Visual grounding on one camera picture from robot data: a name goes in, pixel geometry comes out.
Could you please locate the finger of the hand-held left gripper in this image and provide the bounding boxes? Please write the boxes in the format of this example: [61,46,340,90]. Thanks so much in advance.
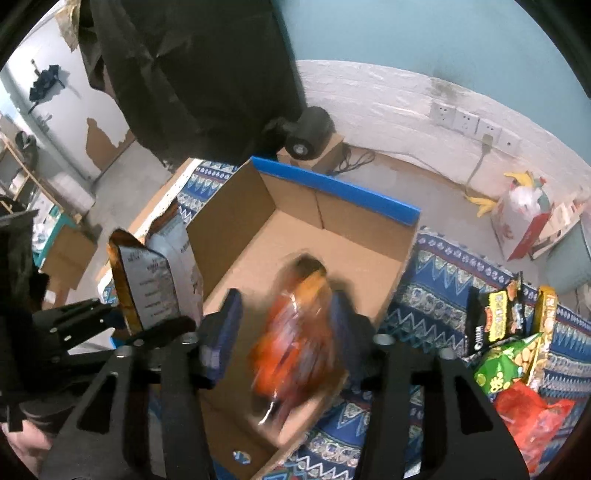
[124,318,199,349]
[44,299,118,344]

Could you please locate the teal bin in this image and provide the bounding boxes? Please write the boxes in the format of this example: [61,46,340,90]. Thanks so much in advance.
[545,217,591,294]

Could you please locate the person's left hand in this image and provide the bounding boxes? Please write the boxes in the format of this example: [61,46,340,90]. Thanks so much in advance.
[0,421,51,474]

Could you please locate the red paper bag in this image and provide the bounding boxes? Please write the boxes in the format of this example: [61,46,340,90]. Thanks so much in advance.
[508,212,552,261]

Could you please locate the cardboard box with blue rim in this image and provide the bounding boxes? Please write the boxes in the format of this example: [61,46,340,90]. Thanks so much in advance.
[185,157,422,480]

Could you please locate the blue patterned blanket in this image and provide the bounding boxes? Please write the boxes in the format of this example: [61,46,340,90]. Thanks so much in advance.
[99,159,591,480]

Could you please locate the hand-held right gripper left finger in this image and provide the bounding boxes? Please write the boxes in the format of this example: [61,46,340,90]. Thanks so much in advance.
[39,288,244,480]

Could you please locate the long yellow snack packet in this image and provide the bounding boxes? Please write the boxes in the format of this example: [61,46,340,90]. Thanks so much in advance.
[526,286,559,388]

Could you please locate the small cardboard box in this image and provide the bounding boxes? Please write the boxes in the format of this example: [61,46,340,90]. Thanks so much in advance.
[277,134,347,175]

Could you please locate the white wall socket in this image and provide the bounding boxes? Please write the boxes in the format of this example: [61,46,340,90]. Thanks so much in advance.
[452,108,481,134]
[499,127,520,155]
[429,102,455,127]
[478,117,502,144]

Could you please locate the brown cardboard box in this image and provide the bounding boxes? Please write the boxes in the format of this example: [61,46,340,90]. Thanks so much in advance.
[39,224,98,291]

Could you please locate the dark umbrella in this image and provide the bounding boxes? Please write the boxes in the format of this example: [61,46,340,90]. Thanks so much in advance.
[30,65,63,102]

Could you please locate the brown and white snack packet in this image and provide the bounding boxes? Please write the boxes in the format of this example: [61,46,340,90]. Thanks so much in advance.
[107,202,205,337]

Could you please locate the red snack packet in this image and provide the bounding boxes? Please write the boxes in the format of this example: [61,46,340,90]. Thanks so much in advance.
[496,381,575,476]

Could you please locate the grey plug cable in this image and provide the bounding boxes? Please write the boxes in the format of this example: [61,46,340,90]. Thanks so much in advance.
[464,134,492,199]

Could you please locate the orange snack packet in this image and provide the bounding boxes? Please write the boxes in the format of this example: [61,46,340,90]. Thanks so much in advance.
[249,256,349,425]

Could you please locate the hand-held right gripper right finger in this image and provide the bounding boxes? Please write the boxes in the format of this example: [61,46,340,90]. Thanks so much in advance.
[330,291,529,480]

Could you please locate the wooden rack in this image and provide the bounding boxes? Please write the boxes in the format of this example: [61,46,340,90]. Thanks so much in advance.
[0,134,51,204]

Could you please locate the person in black clothes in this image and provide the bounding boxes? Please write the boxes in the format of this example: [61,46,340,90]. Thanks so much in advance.
[76,0,308,169]

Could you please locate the black snack packet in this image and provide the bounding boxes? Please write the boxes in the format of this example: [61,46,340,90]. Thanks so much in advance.
[464,272,527,358]

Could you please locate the green snack packet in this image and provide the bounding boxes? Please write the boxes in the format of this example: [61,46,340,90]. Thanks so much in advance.
[473,332,543,393]

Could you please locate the black cable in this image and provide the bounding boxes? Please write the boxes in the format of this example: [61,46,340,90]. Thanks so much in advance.
[325,145,377,176]

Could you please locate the white plastic bag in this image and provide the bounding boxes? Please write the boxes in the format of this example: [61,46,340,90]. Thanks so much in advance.
[492,185,552,252]

